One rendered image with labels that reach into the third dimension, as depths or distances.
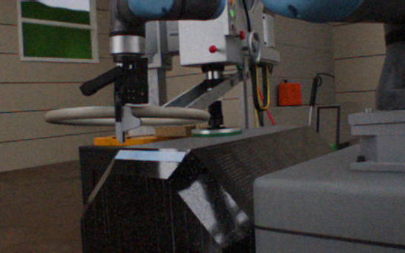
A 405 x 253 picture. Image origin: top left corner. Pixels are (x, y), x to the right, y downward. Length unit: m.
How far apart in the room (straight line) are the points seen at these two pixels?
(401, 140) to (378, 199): 0.10
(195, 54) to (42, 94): 6.62
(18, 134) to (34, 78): 1.05
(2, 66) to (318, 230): 7.64
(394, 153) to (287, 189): 0.14
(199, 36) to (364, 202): 1.43
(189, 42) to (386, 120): 1.38
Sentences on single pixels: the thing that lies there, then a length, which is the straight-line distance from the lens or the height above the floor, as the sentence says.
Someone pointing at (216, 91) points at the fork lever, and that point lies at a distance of 1.77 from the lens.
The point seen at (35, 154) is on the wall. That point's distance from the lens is 8.22.
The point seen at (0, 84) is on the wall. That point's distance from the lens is 7.94.
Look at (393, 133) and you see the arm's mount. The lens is 0.55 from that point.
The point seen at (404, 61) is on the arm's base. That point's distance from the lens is 0.58.
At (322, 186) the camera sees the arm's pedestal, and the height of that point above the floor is 0.85.
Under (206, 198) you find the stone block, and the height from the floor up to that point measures 0.66.
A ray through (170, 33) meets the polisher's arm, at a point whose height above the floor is 1.34.
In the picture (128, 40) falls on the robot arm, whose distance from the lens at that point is 1.06.
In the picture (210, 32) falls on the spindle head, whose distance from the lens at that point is 1.81.
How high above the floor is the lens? 0.94
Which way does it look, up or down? 3 degrees down
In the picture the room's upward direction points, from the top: 3 degrees counter-clockwise
